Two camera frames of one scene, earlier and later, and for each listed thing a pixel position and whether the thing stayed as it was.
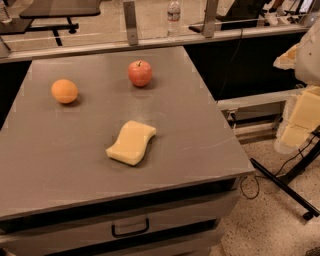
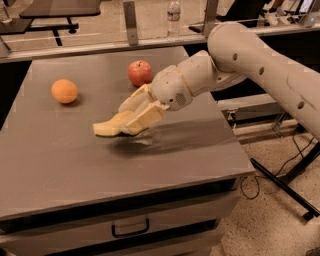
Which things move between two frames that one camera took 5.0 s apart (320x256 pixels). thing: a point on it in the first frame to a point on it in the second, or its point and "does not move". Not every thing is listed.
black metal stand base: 283,179 does not move
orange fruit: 64,91 does not move
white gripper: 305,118 to 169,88
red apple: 140,72 does not move
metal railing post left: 131,22 does not move
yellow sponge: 132,142 to 115,125
